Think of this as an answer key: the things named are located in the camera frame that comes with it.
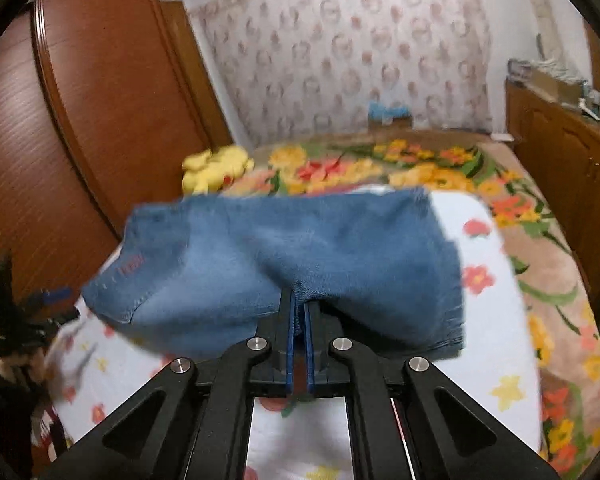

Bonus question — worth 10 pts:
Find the yellow plush toy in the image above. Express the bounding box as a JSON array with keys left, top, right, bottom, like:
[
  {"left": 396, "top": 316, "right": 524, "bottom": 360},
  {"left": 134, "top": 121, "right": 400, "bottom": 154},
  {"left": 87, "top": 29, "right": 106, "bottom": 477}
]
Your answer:
[{"left": 181, "top": 145, "right": 256, "bottom": 195}]

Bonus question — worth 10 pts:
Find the brown wooden wardrobe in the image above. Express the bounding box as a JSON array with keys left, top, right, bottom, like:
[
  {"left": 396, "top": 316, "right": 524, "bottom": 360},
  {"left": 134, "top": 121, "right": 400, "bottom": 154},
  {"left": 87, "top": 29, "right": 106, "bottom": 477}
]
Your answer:
[{"left": 0, "top": 0, "right": 233, "bottom": 321}]

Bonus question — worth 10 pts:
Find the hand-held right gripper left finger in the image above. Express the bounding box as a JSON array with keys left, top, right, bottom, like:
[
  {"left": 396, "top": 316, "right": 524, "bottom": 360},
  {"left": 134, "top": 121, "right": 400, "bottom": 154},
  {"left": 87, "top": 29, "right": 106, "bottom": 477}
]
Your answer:
[{"left": 40, "top": 287, "right": 298, "bottom": 480}]

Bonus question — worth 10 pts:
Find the brown wooden cabinet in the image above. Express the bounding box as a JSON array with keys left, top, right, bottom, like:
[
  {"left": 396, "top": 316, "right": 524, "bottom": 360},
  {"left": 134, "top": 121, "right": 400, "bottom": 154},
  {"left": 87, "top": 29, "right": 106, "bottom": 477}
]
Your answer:
[{"left": 505, "top": 77, "right": 600, "bottom": 286}]

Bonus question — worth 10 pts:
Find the blue towel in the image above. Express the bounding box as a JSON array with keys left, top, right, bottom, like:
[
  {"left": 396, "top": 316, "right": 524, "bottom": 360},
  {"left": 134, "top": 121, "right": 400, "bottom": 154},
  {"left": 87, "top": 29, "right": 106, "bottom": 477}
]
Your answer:
[{"left": 80, "top": 187, "right": 467, "bottom": 362}]

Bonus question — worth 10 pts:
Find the floral plush blanket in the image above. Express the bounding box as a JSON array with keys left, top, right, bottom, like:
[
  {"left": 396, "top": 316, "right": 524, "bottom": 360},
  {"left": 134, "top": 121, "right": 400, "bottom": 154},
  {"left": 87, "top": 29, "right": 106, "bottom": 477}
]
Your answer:
[{"left": 220, "top": 132, "right": 600, "bottom": 476}]

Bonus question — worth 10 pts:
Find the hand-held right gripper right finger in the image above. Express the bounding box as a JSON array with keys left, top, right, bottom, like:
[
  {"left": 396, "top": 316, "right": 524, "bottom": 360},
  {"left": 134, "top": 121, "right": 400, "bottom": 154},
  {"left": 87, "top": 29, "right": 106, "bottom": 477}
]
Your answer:
[{"left": 304, "top": 300, "right": 561, "bottom": 480}]

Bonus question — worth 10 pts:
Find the white strawberry print blanket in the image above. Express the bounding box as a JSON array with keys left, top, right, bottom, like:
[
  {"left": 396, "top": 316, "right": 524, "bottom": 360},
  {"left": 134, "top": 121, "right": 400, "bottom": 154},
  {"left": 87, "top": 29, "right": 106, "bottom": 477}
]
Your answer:
[{"left": 45, "top": 187, "right": 542, "bottom": 480}]

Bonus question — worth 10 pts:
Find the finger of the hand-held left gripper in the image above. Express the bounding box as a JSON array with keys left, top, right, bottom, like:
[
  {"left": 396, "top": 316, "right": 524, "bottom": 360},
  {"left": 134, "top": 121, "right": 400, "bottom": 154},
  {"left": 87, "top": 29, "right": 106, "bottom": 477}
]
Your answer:
[{"left": 27, "top": 286, "right": 74, "bottom": 309}]

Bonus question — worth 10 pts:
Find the person's left forearm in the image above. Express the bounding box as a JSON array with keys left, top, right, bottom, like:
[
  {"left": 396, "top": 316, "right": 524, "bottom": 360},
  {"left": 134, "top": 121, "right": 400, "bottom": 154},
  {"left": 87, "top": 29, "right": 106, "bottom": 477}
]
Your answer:
[{"left": 0, "top": 355, "right": 56, "bottom": 480}]

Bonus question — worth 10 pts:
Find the blue plush toy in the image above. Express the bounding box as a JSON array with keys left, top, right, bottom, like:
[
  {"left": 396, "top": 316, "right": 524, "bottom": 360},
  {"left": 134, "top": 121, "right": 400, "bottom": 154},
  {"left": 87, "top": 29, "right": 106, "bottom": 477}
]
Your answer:
[{"left": 369, "top": 102, "right": 411, "bottom": 123}]

